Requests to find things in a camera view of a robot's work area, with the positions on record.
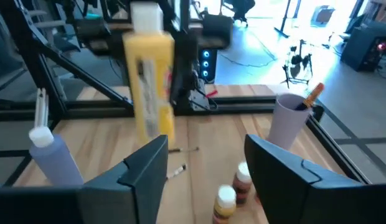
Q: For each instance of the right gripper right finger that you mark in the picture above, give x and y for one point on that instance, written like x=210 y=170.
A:
x=305 y=196

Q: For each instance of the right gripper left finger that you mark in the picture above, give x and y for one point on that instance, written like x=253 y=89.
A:
x=118 y=196

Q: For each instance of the small brown paint bottle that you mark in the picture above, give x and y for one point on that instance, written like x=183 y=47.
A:
x=242 y=182

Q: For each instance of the large purple paint bottle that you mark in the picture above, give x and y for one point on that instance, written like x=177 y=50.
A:
x=54 y=158

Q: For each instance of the small ochre paint bottle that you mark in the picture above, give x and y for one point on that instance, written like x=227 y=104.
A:
x=225 y=202

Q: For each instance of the large yellow paint bottle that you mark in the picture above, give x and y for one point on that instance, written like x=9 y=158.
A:
x=149 y=87

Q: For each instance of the black paintbrush pale bristles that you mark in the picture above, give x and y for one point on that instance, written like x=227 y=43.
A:
x=177 y=171

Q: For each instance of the lavender plastic cup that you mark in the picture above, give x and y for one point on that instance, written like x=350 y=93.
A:
x=288 y=121

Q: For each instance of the white plastic strip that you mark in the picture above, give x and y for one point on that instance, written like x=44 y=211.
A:
x=41 y=109

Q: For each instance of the black computer tower blue lights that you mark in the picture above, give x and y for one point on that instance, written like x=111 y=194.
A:
x=207 y=63

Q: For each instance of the black equipment case red light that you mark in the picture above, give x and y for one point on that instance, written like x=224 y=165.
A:
x=364 y=46

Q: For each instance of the black equipment stand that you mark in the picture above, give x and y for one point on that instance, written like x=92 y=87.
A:
x=93 y=31

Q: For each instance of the black tripod stand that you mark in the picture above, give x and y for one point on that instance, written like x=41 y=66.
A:
x=286 y=18

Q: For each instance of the cardboard box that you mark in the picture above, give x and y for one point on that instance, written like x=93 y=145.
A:
x=323 y=14

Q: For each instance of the black square case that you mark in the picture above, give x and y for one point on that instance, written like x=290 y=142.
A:
x=218 y=29

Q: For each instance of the person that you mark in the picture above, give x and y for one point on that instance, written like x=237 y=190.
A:
x=242 y=9

